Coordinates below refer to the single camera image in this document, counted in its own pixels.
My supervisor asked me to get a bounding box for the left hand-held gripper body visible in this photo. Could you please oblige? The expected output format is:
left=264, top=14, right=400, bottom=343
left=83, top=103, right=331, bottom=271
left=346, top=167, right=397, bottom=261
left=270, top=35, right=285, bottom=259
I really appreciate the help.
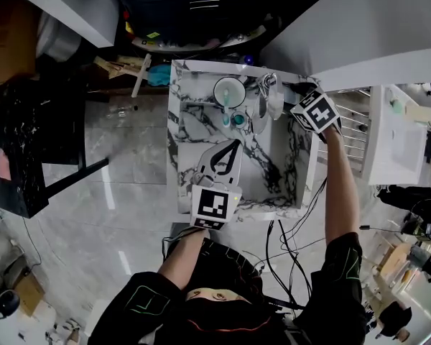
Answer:
left=189, top=169, right=244, bottom=231

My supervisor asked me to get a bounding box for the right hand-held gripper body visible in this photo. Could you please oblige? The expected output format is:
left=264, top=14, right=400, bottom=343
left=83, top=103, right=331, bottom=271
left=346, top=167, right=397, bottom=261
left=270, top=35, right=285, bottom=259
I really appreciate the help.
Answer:
left=289, top=80, right=343, bottom=136

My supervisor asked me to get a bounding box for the person's right forearm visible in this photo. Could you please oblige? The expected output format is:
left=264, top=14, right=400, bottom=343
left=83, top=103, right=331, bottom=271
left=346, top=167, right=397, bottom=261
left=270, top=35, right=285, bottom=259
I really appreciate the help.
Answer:
left=323, top=124, right=362, bottom=247

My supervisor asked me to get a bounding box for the person's left forearm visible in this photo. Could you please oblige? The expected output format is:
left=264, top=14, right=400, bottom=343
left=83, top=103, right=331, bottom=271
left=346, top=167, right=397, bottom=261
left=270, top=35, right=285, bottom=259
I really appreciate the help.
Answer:
left=157, top=228, right=212, bottom=291

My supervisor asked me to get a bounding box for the chrome faucet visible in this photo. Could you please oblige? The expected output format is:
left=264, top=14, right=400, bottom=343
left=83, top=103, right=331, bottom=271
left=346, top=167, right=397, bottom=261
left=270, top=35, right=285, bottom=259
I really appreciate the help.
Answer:
left=252, top=71, right=285, bottom=135

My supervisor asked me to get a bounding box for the marble sink basin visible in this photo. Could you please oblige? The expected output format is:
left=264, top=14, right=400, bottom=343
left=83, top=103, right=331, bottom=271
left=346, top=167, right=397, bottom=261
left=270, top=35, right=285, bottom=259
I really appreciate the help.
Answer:
left=166, top=59, right=321, bottom=223

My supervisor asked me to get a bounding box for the white towel rack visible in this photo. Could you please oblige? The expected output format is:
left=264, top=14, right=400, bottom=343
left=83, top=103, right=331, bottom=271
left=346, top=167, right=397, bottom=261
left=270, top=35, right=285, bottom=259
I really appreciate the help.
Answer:
left=318, top=87, right=373, bottom=179

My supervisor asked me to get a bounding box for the small teal cup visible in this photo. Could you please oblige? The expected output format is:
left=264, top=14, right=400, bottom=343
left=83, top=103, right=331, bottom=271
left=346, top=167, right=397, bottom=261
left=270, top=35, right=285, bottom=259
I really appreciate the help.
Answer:
left=230, top=110, right=248, bottom=129

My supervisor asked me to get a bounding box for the teal toothbrush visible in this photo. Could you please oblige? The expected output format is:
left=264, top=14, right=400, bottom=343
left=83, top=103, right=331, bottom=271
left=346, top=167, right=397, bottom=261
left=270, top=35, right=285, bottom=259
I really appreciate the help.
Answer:
left=220, top=88, right=233, bottom=129

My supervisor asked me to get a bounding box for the white round cup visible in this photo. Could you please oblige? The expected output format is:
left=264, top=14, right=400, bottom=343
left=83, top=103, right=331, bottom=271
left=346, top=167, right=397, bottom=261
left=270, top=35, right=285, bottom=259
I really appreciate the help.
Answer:
left=213, top=76, right=247, bottom=109

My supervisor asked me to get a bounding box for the white washbasin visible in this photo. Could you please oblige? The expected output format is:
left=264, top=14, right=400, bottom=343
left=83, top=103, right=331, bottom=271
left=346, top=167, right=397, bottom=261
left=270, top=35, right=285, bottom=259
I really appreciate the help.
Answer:
left=366, top=83, right=429, bottom=187

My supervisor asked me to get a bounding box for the blue cloth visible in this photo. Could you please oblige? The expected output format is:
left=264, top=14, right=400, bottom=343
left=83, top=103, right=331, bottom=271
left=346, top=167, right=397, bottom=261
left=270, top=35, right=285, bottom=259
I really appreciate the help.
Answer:
left=146, top=64, right=172, bottom=87

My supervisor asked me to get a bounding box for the person's black jacket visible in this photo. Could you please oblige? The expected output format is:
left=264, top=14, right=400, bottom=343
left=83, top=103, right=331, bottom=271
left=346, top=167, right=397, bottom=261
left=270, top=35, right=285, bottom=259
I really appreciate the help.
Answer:
left=88, top=231, right=368, bottom=345

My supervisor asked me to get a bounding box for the round silver tray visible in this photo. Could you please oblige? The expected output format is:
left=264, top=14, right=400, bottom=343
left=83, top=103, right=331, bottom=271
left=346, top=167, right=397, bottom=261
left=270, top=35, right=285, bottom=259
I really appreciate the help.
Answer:
left=130, top=22, right=267, bottom=54

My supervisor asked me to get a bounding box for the white stick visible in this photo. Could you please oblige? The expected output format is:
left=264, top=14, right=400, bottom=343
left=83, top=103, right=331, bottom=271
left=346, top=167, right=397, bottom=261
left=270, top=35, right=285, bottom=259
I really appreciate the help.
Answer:
left=130, top=52, right=153, bottom=99

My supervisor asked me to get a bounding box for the black cabinet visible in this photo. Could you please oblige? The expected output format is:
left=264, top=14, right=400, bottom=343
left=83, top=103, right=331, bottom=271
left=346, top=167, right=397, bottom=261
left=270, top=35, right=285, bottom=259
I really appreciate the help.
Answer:
left=116, top=0, right=277, bottom=41

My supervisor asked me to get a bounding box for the black marble table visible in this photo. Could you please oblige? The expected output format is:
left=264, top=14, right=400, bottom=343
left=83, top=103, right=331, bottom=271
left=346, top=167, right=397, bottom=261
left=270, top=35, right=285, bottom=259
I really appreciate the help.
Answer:
left=0, top=79, right=111, bottom=219

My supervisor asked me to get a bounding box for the pink paper note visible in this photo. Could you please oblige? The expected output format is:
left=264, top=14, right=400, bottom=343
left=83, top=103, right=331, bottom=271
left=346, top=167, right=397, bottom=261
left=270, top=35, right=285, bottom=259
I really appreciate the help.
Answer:
left=0, top=147, right=12, bottom=182

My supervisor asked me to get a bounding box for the brown cardboard box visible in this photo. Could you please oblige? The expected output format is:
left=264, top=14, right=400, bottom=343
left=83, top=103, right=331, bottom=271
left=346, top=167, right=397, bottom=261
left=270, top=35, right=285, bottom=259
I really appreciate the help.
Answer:
left=0, top=0, right=41, bottom=91

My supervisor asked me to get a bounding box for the black cable bundle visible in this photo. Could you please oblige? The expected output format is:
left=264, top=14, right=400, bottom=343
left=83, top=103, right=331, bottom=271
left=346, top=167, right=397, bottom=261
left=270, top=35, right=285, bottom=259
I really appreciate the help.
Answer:
left=264, top=178, right=328, bottom=311

